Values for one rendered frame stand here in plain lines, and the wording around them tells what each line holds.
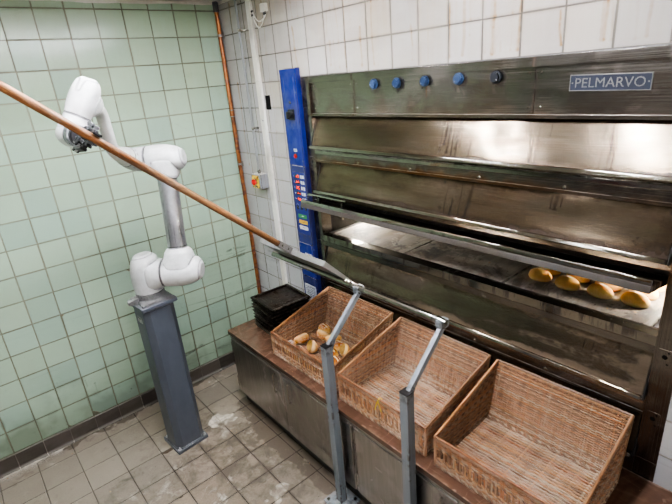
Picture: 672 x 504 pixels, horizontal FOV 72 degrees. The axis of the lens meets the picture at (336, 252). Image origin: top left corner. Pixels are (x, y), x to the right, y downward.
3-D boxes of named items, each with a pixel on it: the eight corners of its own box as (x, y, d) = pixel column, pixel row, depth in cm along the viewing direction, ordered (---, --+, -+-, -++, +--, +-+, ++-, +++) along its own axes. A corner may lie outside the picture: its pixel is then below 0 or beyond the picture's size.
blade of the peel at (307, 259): (322, 266, 215) (325, 261, 215) (259, 242, 255) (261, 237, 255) (367, 292, 239) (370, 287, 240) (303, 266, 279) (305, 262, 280)
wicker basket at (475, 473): (494, 406, 219) (496, 356, 210) (627, 472, 179) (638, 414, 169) (430, 465, 190) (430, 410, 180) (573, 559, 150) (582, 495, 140)
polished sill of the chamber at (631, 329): (330, 237, 294) (330, 231, 292) (661, 339, 163) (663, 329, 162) (323, 240, 290) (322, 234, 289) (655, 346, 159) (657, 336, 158)
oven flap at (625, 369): (326, 273, 297) (331, 242, 294) (642, 399, 167) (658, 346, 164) (321, 273, 294) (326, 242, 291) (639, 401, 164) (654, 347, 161)
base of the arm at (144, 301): (122, 303, 261) (120, 294, 259) (160, 288, 275) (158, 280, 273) (136, 312, 249) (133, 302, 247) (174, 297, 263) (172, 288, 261)
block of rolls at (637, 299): (583, 241, 243) (584, 231, 241) (694, 263, 208) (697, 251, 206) (523, 279, 207) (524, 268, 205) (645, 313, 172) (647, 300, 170)
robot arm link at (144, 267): (141, 284, 269) (132, 249, 261) (172, 282, 269) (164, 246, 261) (129, 297, 254) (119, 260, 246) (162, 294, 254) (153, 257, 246)
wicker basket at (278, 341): (332, 322, 306) (329, 284, 296) (397, 354, 266) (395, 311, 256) (271, 353, 277) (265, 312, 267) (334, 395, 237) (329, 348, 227)
